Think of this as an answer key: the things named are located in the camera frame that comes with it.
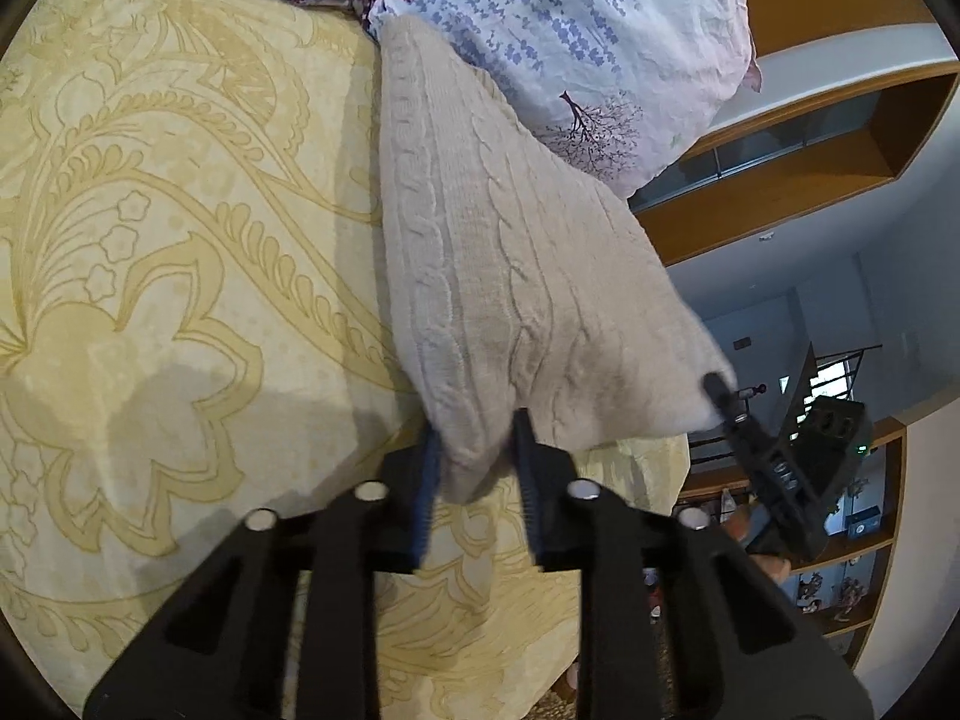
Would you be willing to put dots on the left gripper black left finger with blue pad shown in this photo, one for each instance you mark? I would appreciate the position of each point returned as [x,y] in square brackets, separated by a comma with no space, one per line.
[277,590]

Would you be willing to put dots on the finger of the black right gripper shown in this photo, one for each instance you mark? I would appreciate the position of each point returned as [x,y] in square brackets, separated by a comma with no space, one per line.
[738,426]

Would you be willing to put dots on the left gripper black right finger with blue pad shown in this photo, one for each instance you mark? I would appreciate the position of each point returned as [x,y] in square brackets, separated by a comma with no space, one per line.
[673,622]

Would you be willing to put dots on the person's right hand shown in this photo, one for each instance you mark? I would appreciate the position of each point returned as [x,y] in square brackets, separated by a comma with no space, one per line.
[737,526]

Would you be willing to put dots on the wooden bookshelf with items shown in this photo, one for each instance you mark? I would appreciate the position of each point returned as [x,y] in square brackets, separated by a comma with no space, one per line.
[842,589]

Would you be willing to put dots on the yellow floral bed sheet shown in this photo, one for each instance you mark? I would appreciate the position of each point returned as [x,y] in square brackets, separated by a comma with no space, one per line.
[194,308]

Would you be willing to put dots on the floral white blue pillow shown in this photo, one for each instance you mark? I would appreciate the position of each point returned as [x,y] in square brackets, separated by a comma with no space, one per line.
[619,88]

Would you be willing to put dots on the wooden wall shelf unit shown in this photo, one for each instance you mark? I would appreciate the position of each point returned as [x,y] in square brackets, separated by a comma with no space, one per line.
[852,92]

